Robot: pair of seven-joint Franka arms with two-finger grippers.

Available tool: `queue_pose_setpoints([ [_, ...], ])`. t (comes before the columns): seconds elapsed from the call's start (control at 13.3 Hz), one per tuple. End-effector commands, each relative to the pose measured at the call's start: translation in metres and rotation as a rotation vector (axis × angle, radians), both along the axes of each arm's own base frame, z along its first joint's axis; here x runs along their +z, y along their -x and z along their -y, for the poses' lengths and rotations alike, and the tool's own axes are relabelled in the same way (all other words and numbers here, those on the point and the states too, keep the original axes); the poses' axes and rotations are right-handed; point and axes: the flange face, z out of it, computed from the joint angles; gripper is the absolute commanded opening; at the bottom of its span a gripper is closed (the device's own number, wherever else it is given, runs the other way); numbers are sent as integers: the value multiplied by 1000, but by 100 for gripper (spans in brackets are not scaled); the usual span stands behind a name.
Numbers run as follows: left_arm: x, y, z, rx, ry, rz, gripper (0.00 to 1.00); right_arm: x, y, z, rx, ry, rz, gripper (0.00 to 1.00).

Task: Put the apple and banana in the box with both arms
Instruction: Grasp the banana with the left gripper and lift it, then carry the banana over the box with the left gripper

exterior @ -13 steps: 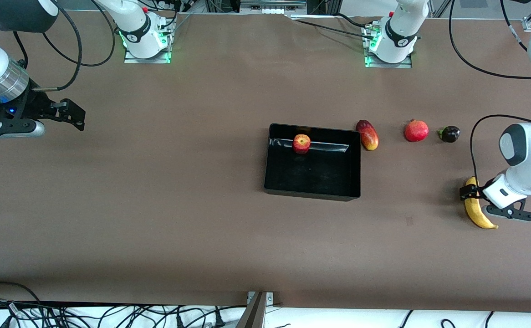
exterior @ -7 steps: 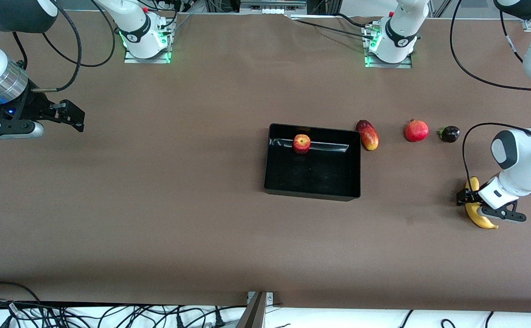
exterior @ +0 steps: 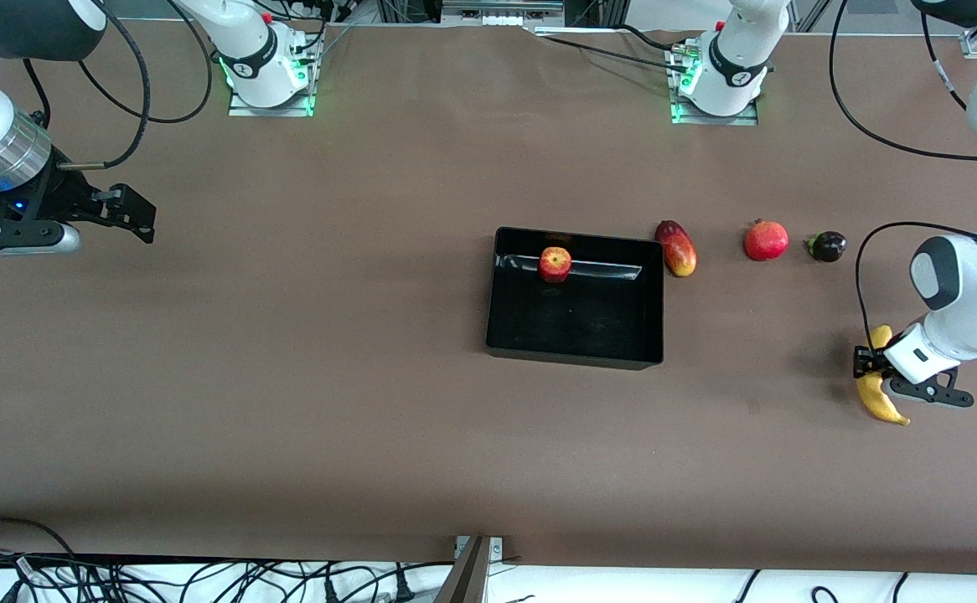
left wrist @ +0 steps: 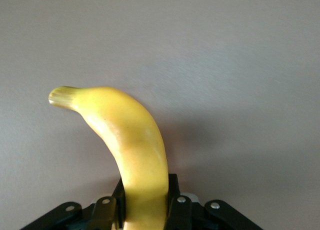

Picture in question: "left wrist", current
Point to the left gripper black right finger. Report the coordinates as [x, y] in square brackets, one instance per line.
[190, 217]

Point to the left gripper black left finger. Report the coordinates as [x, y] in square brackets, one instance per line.
[100, 215]

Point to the yellow banana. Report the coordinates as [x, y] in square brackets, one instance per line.
[135, 145]

